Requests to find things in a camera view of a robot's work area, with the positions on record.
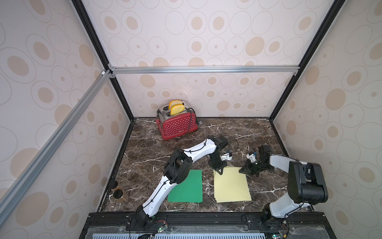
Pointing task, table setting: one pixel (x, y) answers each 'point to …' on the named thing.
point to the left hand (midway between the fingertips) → (224, 172)
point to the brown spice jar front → (120, 193)
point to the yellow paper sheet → (231, 186)
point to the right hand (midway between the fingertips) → (240, 171)
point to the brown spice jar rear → (113, 184)
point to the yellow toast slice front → (177, 109)
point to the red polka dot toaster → (172, 126)
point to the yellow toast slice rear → (174, 102)
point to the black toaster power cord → (190, 109)
